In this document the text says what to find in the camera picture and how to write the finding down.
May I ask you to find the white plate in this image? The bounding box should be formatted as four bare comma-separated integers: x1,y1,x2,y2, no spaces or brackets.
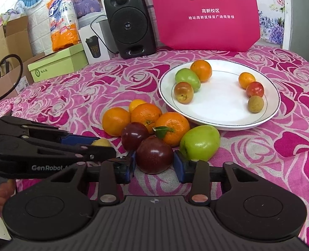
159,60,281,131

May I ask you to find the black looped cable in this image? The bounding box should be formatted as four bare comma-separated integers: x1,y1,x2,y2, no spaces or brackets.
0,50,24,103

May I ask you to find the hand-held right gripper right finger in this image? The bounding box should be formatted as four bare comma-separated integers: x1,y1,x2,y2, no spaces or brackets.
173,150,268,206

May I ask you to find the person's left hand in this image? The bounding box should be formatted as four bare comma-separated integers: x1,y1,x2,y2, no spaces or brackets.
0,178,16,213

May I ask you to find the pink rose printed blanket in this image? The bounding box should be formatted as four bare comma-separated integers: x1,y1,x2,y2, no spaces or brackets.
0,44,309,251

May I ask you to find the small red jujube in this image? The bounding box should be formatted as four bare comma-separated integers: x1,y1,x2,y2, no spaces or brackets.
246,82,265,98

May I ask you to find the orange paper cup pack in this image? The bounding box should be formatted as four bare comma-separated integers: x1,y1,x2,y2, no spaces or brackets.
47,0,82,52

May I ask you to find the tan longan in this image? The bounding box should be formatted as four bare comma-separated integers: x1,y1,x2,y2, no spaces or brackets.
91,138,112,147
247,95,264,113

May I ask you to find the pink tote bag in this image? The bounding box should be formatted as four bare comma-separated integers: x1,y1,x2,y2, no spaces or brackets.
148,0,261,52

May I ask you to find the tangerine with green leaf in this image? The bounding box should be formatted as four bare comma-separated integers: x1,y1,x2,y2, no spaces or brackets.
154,112,191,147

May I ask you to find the cardboard box with label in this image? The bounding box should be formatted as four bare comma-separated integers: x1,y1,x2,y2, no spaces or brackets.
0,52,45,100

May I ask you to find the floral wall sticker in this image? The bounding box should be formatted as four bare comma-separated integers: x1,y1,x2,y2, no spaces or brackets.
258,0,286,45

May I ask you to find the large orange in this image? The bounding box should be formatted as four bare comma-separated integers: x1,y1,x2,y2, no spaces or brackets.
190,60,213,82
102,107,131,137

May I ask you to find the open cardboard box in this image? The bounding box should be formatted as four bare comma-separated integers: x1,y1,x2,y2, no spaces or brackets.
0,16,32,70

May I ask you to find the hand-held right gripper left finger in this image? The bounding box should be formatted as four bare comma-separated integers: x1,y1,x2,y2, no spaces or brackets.
43,150,137,206

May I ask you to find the white box with cup print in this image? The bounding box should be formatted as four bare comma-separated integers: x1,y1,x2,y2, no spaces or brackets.
78,26,110,64

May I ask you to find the bedding wall poster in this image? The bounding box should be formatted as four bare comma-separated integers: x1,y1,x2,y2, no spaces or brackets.
71,0,155,27

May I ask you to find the small orange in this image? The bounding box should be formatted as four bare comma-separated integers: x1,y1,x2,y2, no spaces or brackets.
129,99,147,113
238,72,256,89

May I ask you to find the red green jujube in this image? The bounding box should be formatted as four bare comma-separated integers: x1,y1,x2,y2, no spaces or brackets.
173,82,194,104

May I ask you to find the green apple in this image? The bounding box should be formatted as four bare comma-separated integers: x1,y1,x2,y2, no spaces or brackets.
180,125,221,162
175,68,201,92

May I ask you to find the dark red plum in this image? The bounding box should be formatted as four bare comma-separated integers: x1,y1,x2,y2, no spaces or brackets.
136,137,174,174
121,122,150,152

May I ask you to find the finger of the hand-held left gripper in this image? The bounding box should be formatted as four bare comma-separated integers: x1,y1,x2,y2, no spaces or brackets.
26,137,117,165
0,116,100,147

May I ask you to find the black speaker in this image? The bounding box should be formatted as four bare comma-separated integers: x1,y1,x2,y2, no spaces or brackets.
104,0,156,60

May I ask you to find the black speaker cable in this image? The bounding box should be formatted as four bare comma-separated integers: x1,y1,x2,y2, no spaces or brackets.
90,18,119,54

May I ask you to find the green shoe box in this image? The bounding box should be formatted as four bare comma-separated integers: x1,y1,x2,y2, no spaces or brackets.
27,43,89,83

